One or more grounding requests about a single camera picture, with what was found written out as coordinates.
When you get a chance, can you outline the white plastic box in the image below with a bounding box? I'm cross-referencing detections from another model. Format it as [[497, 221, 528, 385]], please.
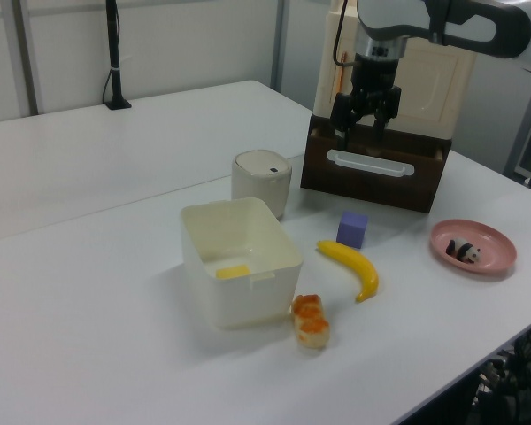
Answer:
[[179, 197, 304, 331]]

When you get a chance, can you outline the yellow toy banana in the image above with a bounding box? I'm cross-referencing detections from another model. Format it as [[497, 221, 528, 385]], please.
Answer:
[[316, 239, 380, 304]]

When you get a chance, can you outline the white drawer handle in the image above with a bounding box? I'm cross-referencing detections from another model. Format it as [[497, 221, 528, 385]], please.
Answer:
[[326, 149, 416, 181]]

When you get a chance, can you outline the black pole stand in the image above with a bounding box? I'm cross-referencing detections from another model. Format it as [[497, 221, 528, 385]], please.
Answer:
[[102, 0, 133, 111]]

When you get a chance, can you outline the orange topped toy bread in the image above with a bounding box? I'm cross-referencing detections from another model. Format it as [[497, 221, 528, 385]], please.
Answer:
[[290, 293, 332, 351]]

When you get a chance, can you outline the grey partition post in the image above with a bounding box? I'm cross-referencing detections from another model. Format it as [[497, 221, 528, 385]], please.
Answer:
[[0, 0, 42, 117], [270, 0, 292, 93]]

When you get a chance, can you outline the small white lidded bin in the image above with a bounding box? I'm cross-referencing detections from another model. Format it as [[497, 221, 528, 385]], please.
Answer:
[[230, 149, 293, 220]]

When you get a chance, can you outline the pink plate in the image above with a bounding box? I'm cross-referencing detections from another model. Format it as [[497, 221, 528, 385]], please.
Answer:
[[429, 218, 518, 275]]

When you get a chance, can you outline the purple cube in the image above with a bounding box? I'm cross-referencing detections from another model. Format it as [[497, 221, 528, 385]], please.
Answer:
[[335, 210, 369, 250]]

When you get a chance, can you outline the yellow block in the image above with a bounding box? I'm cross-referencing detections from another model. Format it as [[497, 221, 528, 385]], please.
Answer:
[[215, 264, 252, 281]]

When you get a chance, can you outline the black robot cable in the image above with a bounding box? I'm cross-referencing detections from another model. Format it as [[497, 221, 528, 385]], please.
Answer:
[[332, 0, 359, 68]]

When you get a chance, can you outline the white side table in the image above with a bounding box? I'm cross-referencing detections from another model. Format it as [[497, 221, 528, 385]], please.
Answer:
[[503, 43, 531, 198]]

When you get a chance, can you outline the cream toy cabinet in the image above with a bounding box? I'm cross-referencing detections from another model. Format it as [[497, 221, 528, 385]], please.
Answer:
[[312, 0, 477, 139]]

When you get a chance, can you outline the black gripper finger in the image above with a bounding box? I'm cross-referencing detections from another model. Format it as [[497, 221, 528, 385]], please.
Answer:
[[329, 90, 362, 154], [371, 86, 403, 139]]

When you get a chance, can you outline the black chair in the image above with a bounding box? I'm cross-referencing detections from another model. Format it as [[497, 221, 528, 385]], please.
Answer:
[[471, 325, 531, 425]]

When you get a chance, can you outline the orange cabinet door handle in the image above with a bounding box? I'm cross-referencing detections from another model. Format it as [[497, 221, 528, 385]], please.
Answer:
[[335, 51, 349, 97]]

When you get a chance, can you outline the toy panda figure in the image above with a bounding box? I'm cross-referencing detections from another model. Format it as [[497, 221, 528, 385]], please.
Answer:
[[445, 237, 482, 265]]

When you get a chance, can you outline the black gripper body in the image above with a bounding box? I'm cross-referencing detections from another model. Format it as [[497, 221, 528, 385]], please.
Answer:
[[349, 51, 403, 121]]

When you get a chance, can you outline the dark brown wooden drawer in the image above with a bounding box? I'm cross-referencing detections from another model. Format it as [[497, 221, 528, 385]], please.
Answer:
[[299, 113, 451, 214]]

